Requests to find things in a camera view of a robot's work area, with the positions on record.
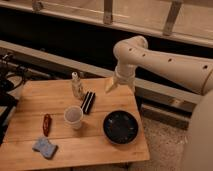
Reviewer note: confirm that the metal frame rail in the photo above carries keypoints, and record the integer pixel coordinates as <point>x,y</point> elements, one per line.
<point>149,90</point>

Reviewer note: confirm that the blue sponge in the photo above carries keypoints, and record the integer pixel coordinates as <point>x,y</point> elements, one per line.
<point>45,147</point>

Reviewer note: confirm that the black striped brush block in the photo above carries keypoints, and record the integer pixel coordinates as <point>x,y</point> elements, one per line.
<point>88,102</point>

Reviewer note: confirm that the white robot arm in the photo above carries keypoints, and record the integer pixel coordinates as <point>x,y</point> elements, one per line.
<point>193,73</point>

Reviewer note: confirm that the small patterned bottle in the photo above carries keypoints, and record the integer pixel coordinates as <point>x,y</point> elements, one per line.
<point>77,87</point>

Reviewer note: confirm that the white ceramic cup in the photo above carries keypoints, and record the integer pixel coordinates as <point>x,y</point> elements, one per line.
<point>74,116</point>

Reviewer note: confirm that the black round plate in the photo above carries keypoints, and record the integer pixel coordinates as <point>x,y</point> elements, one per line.
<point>120,127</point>

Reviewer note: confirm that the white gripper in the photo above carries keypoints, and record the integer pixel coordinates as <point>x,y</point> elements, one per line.
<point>125,75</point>

